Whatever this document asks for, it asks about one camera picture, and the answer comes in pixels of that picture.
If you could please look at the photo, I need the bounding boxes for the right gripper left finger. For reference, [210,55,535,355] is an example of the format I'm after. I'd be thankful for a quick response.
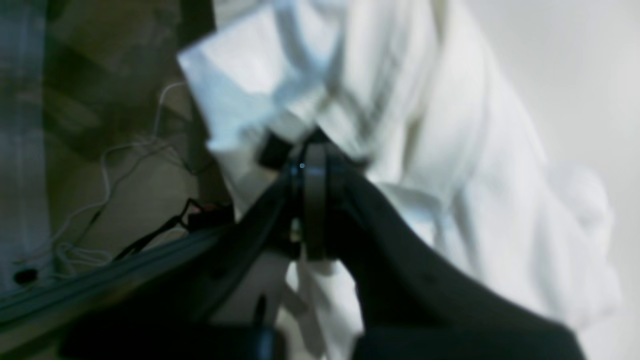
[60,142,329,360]

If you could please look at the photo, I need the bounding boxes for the white looped cable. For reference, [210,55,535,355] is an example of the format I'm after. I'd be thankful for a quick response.
[15,80,191,281]

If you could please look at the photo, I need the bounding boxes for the white printed t-shirt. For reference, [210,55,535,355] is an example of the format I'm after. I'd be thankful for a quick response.
[177,0,621,331]

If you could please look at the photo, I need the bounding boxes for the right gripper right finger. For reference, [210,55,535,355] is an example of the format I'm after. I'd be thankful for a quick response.
[326,145,585,360]

